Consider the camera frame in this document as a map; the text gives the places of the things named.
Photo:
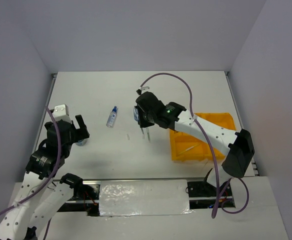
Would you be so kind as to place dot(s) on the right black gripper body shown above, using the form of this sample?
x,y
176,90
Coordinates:
x,y
145,119

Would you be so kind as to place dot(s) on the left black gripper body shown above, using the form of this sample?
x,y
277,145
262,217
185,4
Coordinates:
x,y
76,136

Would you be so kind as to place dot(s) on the green gel pen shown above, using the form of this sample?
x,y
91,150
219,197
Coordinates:
x,y
148,134

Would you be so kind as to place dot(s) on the yellow gel pen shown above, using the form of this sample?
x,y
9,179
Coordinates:
x,y
188,149

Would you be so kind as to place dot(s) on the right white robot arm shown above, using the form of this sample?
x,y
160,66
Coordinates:
x,y
236,146

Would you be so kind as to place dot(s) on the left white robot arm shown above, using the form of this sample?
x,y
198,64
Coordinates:
x,y
28,215

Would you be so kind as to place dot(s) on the blue lidded round jar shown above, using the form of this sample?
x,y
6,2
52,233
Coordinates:
x,y
136,113

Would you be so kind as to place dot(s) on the clear blue spray bottle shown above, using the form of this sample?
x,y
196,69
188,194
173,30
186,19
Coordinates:
x,y
112,117

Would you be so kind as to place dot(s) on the yellow divided storage tray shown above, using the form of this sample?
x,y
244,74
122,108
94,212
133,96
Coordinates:
x,y
180,141

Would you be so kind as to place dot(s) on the silver foil covered plate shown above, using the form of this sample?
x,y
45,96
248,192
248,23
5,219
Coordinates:
x,y
143,198

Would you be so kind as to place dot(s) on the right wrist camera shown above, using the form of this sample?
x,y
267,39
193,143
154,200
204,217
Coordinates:
x,y
142,89

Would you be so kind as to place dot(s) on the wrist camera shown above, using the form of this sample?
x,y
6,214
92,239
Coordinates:
x,y
142,89
61,113

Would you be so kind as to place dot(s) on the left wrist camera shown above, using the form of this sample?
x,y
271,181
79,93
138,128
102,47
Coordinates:
x,y
61,113

